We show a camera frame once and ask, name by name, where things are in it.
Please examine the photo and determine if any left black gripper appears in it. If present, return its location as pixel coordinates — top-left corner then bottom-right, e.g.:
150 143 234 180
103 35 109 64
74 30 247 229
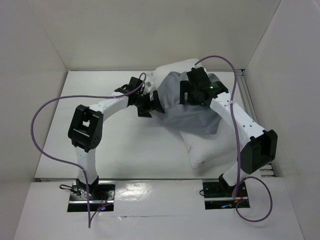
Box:
133 90 164 118

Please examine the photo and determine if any grey pillowcase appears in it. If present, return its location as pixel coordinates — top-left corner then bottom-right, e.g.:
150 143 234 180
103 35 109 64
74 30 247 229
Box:
151 71 221 135

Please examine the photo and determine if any white pillow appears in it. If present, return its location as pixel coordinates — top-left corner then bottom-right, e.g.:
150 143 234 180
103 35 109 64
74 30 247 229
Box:
149 58 236 169

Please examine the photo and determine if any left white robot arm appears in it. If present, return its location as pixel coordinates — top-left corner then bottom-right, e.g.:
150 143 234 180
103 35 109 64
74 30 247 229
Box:
68 84 165 200

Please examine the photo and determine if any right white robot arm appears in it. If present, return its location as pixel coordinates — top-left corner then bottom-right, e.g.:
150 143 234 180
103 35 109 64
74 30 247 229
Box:
180 67 278 197

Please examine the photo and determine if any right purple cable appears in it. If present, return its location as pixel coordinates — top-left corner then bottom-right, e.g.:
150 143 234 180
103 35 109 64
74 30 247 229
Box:
194 55 273 223

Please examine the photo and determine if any purple cable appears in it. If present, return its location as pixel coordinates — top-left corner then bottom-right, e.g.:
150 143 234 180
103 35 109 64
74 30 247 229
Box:
30 72 147 229
194 55 273 223

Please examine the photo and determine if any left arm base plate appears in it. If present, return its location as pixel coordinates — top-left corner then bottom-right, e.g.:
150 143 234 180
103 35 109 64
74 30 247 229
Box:
59 181 116 213

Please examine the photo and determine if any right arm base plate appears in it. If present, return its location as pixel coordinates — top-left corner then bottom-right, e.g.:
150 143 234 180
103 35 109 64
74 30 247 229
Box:
199 180 250 210

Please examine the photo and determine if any aluminium frame rail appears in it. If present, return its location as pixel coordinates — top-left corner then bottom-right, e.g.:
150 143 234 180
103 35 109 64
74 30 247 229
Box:
236 69 275 178

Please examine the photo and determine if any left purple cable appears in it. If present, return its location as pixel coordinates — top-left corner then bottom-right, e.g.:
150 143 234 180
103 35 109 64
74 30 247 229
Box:
30 72 147 229

